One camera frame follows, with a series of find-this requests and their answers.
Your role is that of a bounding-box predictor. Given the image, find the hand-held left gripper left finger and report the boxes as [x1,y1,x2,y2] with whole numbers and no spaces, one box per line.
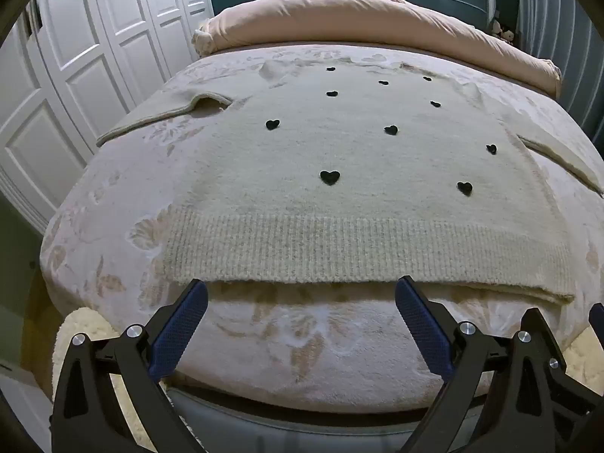
[51,279,208,453]

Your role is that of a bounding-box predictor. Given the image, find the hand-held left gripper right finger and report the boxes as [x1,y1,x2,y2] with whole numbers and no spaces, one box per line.
[395,276,604,453]

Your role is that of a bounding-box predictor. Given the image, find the cream sweater with black hearts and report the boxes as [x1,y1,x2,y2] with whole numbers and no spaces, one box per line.
[97,54,604,305]

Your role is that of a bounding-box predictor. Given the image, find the cream fluffy rug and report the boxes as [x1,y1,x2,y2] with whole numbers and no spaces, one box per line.
[51,307,604,453]

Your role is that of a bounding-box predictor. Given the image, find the cream floral bed blanket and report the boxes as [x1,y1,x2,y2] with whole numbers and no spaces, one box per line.
[40,42,604,399]

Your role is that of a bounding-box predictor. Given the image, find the grey-blue curtain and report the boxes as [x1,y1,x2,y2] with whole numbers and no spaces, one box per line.
[516,0,604,152]

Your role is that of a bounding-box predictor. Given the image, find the white panelled wardrobe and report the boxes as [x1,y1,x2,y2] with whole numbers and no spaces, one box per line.
[0,0,215,237]

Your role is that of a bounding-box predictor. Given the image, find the small bedside plush toys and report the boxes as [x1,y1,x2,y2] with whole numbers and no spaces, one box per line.
[491,19,517,44]

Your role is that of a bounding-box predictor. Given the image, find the pink duvet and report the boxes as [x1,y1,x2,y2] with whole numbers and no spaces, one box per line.
[193,0,562,100]

